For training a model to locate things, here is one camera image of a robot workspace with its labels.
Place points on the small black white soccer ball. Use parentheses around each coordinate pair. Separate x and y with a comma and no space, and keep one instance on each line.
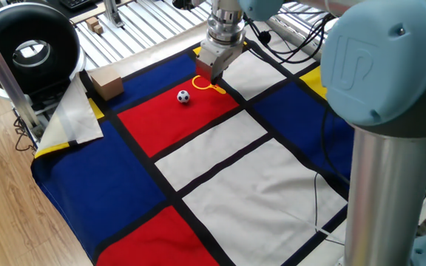
(183,96)

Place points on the grey metal gripper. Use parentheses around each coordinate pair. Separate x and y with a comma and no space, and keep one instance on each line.
(220,57)

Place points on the small wooden block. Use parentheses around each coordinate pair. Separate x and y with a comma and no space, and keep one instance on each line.
(91,23)
(98,29)

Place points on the silver UR5 robot arm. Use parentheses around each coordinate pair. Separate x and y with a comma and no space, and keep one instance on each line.
(383,66)

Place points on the aluminium frame post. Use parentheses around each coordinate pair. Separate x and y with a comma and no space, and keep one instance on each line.
(9,81)

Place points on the brown cardboard box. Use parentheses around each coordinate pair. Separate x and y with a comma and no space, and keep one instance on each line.
(107,83)

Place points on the black keyboard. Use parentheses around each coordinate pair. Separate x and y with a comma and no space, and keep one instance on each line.
(74,3)

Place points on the metal bracket stand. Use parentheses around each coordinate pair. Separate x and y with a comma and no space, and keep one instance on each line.
(112,14)

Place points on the colour block table cloth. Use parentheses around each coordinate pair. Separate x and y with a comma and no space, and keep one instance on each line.
(216,173)

